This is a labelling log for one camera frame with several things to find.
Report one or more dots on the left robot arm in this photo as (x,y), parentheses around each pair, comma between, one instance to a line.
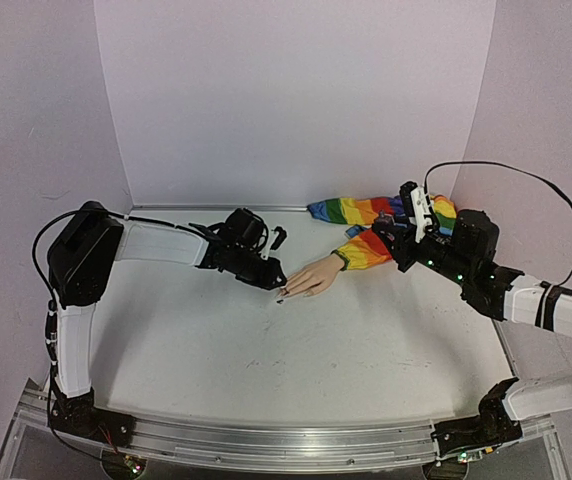
(81,258)

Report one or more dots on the mannequin hand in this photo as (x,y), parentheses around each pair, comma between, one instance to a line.
(314,278)

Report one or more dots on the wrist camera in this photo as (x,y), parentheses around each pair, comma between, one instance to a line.
(418,210)
(276,238)

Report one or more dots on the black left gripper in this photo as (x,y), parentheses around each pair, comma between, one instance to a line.
(269,282)

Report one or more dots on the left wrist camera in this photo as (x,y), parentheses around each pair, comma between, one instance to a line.
(276,238)

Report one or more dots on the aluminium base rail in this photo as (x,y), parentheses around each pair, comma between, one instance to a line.
(284,450)

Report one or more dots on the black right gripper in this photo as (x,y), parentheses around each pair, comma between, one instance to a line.
(405,248)

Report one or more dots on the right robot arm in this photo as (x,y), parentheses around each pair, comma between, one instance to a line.
(496,292)

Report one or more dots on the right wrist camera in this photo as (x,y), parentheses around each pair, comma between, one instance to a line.
(418,210)

